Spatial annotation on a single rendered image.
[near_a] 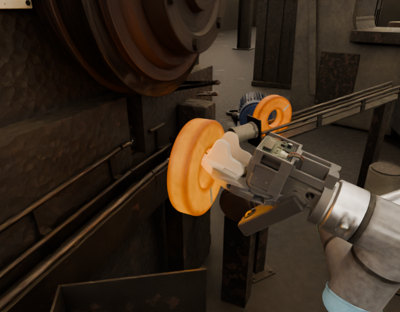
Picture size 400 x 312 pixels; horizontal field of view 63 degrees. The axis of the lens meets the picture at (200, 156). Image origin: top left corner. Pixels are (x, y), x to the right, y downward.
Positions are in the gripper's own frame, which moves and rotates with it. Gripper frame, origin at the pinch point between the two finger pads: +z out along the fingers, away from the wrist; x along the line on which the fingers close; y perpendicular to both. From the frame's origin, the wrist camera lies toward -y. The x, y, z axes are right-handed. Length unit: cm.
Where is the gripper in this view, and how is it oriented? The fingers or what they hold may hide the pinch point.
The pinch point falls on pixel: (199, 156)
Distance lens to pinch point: 52.5
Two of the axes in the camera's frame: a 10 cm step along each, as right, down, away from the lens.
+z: -8.7, -4.1, 2.8
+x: -4.4, 3.9, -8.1
